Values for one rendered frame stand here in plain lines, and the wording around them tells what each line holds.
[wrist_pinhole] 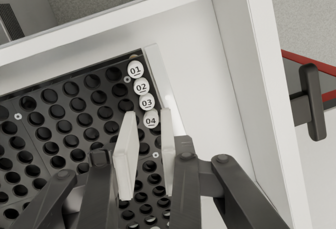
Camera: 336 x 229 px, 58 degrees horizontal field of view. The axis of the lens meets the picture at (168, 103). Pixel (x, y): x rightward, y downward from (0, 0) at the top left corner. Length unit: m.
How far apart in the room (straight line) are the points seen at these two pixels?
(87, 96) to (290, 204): 0.20
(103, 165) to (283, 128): 0.15
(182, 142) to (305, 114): 0.13
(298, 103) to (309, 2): 1.07
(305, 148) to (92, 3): 0.87
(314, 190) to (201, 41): 0.34
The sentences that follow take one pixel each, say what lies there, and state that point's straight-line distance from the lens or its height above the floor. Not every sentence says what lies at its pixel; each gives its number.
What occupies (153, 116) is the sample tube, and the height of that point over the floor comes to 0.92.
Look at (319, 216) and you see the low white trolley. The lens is 0.59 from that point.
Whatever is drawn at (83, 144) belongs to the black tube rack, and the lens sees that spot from 0.27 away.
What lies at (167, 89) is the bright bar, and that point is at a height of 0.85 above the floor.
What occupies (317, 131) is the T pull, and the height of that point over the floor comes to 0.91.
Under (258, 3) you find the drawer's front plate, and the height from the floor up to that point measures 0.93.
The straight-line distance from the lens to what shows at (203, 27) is 0.31.
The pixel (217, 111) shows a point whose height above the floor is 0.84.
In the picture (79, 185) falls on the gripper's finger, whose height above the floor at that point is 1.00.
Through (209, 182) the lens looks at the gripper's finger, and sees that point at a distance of 0.16.
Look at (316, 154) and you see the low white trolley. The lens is 0.52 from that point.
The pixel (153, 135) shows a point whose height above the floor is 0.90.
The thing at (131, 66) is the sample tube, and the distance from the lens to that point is 0.23.
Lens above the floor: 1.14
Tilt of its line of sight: 70 degrees down
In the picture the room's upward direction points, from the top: 159 degrees clockwise
